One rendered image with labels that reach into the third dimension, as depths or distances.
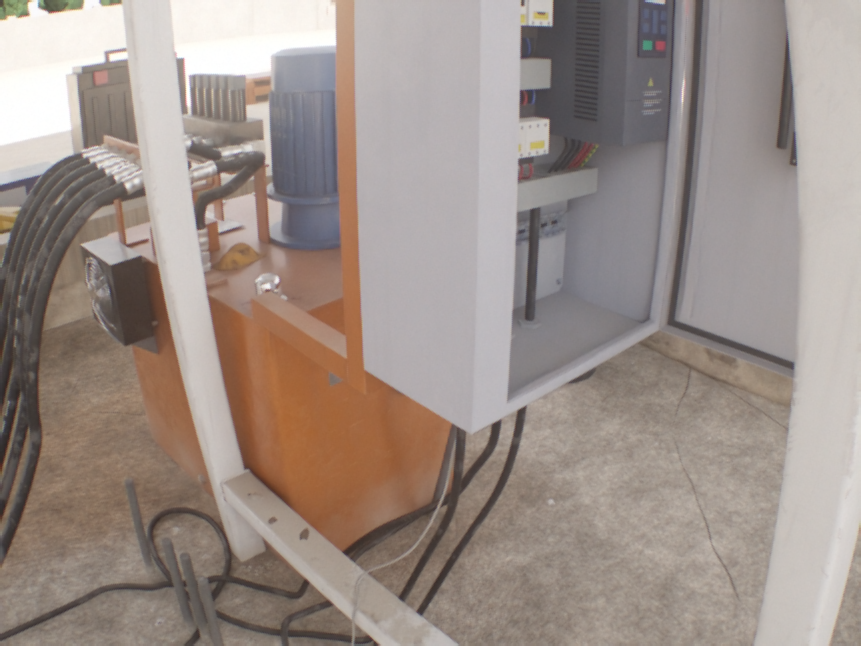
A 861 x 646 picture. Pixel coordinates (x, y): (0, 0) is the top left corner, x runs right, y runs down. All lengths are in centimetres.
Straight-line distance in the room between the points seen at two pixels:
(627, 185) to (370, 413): 69
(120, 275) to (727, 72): 125
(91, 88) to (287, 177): 169
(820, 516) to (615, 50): 61
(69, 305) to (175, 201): 182
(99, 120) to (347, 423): 203
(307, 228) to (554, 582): 92
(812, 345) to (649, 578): 120
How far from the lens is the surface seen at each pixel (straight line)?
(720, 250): 102
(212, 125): 153
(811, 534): 48
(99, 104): 306
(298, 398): 127
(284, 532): 129
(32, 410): 131
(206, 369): 130
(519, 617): 145
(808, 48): 38
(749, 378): 231
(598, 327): 106
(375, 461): 149
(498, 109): 68
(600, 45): 89
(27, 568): 175
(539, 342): 100
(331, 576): 120
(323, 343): 100
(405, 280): 80
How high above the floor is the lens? 110
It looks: 25 degrees down
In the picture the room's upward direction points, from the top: straight up
